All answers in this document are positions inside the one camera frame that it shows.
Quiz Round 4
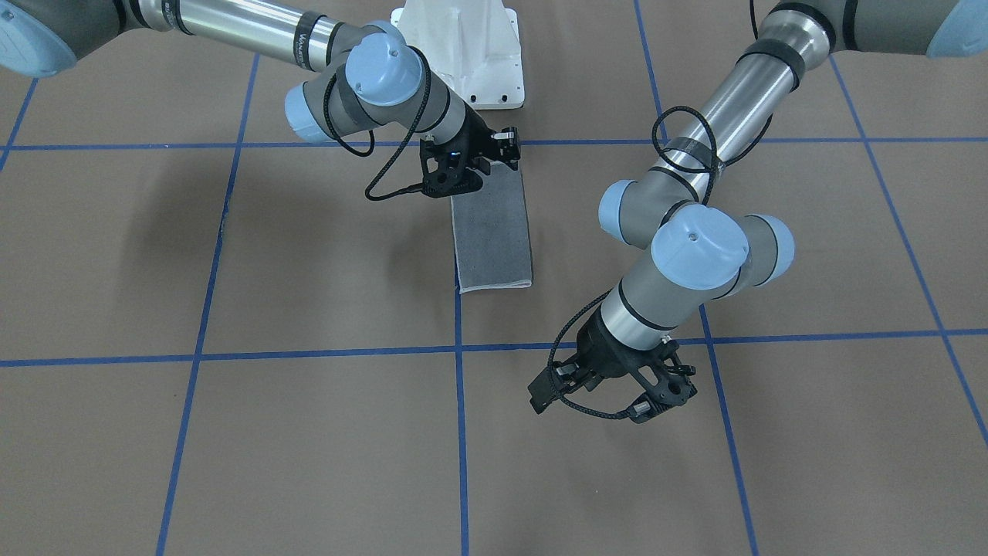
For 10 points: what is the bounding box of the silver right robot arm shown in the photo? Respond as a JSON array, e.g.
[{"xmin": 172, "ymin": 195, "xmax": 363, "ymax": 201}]
[{"xmin": 1, "ymin": 1, "xmax": 521, "ymax": 199}]

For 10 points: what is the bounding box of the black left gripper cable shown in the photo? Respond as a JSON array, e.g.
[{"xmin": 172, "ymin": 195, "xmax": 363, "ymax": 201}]
[{"xmin": 546, "ymin": 290, "xmax": 657, "ymax": 422}]

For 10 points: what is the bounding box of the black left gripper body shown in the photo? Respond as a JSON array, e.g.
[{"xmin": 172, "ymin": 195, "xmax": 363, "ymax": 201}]
[{"xmin": 528, "ymin": 309, "xmax": 696, "ymax": 425}]

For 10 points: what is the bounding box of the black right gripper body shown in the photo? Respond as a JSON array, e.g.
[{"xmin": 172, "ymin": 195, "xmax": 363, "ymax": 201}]
[{"xmin": 419, "ymin": 112, "xmax": 501, "ymax": 197}]

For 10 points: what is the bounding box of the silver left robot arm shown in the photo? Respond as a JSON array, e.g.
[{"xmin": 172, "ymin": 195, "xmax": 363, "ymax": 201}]
[{"xmin": 529, "ymin": 1, "xmax": 986, "ymax": 423}]

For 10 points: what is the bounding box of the pink towel white edge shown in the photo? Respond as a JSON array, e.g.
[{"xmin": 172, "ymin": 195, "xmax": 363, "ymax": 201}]
[{"xmin": 451, "ymin": 162, "xmax": 533, "ymax": 294}]

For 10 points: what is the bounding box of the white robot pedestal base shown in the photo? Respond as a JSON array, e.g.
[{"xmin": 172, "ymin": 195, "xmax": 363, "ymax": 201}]
[{"xmin": 391, "ymin": 1, "xmax": 526, "ymax": 110}]

